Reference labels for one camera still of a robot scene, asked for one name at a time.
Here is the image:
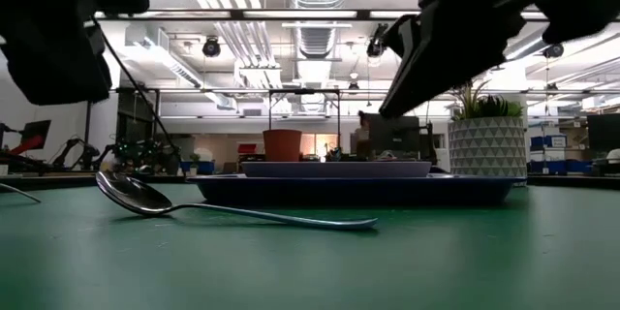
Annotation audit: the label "red storage bins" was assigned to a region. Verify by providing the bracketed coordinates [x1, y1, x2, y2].
[235, 141, 260, 162]

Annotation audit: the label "red background robot part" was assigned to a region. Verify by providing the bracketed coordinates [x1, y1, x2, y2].
[8, 135, 44, 157]

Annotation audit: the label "black ceiling spotlight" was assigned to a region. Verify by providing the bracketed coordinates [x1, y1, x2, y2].
[201, 36, 223, 59]
[365, 22, 392, 59]
[542, 42, 566, 60]

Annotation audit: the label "silver metal fork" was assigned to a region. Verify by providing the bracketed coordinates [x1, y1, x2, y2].
[0, 182, 43, 203]

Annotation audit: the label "silver metal spoon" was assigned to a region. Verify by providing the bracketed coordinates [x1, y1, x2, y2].
[94, 170, 379, 232]

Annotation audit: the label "green potted plant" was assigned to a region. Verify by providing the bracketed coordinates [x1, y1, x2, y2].
[452, 79, 525, 121]

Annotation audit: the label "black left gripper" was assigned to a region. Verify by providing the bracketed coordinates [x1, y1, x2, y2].
[0, 14, 113, 107]

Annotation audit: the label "orange plastic cup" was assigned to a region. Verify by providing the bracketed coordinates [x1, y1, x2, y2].
[262, 128, 303, 163]

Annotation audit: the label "grey triangle-patterned planter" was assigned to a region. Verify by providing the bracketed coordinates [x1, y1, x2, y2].
[447, 115, 529, 179]

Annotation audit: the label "black computer monitor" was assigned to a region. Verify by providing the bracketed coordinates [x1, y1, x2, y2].
[586, 113, 620, 153]
[367, 113, 421, 154]
[20, 119, 52, 152]

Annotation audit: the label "person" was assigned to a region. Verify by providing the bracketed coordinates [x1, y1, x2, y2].
[352, 109, 372, 157]

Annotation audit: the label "black background shelf frame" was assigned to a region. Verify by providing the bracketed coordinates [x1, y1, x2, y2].
[84, 87, 162, 166]

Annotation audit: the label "blue storage bins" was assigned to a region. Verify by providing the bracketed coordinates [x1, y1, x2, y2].
[529, 134, 591, 175]

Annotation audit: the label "dark blue tray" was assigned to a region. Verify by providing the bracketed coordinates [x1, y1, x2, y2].
[186, 172, 528, 207]

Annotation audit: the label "black overhead frame bar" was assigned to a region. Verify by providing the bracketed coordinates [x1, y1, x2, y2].
[94, 8, 422, 22]

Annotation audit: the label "grey round plate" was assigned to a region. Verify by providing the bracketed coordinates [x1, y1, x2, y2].
[240, 160, 433, 179]

